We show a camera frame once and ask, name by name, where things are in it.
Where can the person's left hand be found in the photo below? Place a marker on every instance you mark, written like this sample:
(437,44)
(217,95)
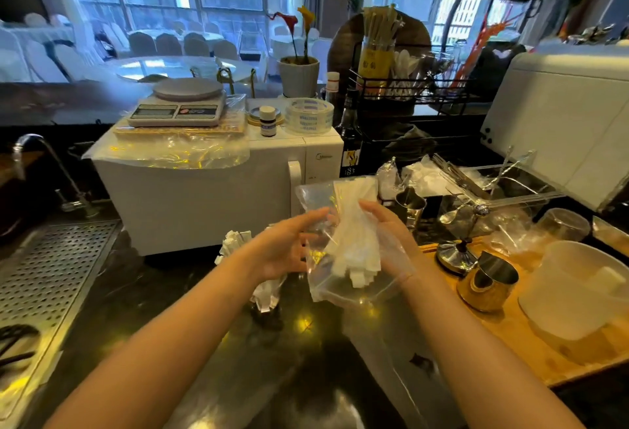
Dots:
(277,252)

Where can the person's right hand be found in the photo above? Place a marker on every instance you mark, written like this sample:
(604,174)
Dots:
(393,237)

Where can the person's right thumb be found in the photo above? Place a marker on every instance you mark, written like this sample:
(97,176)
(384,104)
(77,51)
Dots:
(381,217)

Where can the person's left thumb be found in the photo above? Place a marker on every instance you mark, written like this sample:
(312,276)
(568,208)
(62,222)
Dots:
(319,221)

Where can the clear plastic zip bag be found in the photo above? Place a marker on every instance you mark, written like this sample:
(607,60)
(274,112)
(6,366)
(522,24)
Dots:
(344,247)

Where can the person's right forearm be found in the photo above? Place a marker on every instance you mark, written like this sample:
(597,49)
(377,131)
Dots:
(471,350)

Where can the person's left forearm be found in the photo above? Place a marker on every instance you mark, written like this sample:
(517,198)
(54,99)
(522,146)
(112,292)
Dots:
(162,345)

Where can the gold metal jigger cup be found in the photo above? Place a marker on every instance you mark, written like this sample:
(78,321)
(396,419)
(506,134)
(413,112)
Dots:
(410,205)

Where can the bundle of white paper packets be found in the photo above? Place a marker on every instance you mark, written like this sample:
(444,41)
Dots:
(355,237)

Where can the crumpled white plastic bags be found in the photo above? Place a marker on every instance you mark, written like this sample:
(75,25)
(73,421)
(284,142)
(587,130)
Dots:
(422,178)

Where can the pile of white paper packets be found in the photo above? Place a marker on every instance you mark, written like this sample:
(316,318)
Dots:
(253,271)

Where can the round steel bell base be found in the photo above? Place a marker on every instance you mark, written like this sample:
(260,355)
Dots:
(457,254)

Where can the dark glass bottle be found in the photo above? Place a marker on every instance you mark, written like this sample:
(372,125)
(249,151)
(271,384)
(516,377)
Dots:
(350,134)

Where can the roll of clear tape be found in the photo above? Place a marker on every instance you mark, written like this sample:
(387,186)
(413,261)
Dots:
(308,116)

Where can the white microwave oven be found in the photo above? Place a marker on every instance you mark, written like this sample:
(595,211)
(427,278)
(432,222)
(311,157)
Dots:
(216,188)

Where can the small brown bottle white cap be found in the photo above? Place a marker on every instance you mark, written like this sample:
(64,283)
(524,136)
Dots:
(268,121)

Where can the gold round tin lid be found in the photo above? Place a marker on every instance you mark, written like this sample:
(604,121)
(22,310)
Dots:
(265,117)

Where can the clear plastic tray of utensils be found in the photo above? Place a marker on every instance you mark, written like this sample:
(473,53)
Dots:
(496,185)

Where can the empty clear plastic bag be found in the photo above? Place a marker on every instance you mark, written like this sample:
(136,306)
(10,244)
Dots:
(393,360)

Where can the white flower pot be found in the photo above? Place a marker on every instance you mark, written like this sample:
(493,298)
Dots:
(298,77)

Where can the yellow jar of straws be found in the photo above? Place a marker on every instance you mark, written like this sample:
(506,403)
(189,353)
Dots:
(377,58)

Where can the clear plastic bag sheet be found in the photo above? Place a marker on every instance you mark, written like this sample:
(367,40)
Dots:
(167,148)

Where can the wooden board under scale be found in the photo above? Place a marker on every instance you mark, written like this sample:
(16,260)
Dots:
(179,126)

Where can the white digital kitchen scale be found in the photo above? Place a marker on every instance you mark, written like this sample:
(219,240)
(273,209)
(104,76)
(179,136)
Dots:
(179,104)

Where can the clear glass cup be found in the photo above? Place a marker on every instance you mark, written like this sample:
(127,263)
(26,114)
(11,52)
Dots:
(565,225)

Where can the red and yellow calla flowers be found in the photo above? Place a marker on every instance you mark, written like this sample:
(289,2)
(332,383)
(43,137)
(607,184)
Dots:
(297,31)

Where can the wooden cutting board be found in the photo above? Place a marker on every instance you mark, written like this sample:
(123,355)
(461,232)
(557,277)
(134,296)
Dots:
(540,335)

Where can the round glass dining table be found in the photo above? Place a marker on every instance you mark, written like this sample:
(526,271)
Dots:
(179,69)

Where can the translucent white plastic jug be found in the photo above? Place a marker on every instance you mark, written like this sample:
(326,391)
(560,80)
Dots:
(575,291)

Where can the white appliance lid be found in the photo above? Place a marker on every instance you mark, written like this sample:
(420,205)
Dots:
(565,119)

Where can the steel faucet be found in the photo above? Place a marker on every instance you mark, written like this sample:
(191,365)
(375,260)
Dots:
(49,173)

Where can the group of white covered chairs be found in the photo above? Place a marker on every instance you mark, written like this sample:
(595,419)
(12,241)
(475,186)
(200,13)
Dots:
(98,45)

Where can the perforated steel drain tray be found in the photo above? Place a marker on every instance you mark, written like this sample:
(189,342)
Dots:
(44,286)

